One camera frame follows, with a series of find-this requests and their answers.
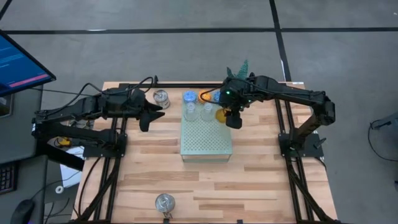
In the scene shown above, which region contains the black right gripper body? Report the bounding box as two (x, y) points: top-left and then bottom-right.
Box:
(220, 77), (252, 110)

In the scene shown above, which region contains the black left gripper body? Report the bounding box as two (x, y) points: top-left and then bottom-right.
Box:
(123, 88), (147, 119)

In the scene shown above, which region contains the amber glass candle holder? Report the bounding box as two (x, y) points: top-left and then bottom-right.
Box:
(215, 108), (229, 124)

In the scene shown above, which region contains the green perforated metal shelf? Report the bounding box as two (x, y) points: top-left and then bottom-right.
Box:
(179, 90), (233, 164)

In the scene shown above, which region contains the snake plant in white pot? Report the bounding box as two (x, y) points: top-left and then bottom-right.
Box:
(226, 59), (256, 80)

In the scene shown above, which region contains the yellow connector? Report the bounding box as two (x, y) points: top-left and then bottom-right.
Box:
(55, 136), (73, 147)

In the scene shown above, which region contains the white paper sheet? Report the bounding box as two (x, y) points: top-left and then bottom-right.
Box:
(58, 146), (85, 189)

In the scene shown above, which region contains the grey desk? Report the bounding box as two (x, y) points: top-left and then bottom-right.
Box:
(0, 85), (49, 224)

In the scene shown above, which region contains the blue-lit computer monitor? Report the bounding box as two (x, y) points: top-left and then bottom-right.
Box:
(0, 29), (57, 97)

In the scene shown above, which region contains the black keyboard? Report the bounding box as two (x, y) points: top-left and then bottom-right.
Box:
(0, 161), (18, 195)

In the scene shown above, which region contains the dark grey stand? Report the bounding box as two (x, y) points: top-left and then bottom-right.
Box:
(369, 111), (398, 131)

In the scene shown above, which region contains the black computer mouse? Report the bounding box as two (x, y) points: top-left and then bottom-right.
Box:
(11, 198), (35, 224)

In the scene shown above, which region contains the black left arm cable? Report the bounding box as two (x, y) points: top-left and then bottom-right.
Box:
(35, 75), (158, 118)

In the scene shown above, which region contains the black aluminium table frame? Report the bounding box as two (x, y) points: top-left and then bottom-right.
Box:
(73, 82), (343, 224)

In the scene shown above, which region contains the black floor cable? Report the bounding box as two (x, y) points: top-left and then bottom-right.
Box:
(368, 119), (398, 162)

